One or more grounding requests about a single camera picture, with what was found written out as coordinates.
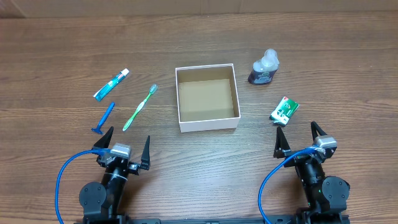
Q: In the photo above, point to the teal toothpaste tube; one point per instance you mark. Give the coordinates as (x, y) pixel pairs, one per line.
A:
(100, 94)

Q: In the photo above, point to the green soap bar package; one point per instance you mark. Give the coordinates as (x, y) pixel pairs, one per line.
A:
(284, 111)

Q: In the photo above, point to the white cardboard box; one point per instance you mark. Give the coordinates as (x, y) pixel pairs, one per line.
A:
(207, 97)

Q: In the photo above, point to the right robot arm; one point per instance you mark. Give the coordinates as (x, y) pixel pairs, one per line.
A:
(326, 195)

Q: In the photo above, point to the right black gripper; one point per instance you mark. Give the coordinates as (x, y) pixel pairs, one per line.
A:
(300, 158)

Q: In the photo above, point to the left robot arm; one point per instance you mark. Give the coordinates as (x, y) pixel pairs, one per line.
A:
(101, 200)

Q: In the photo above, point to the dark blue soap pump bottle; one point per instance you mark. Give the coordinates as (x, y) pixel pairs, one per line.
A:
(263, 70)

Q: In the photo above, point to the green toothbrush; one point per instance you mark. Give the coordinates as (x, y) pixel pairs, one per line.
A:
(152, 90)

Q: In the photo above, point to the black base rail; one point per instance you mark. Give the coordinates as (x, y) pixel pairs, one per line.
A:
(277, 219)

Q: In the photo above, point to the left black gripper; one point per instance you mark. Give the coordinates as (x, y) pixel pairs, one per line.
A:
(125, 164)

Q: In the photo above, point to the blue disposable razor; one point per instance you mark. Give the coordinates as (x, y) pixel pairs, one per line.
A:
(97, 129)

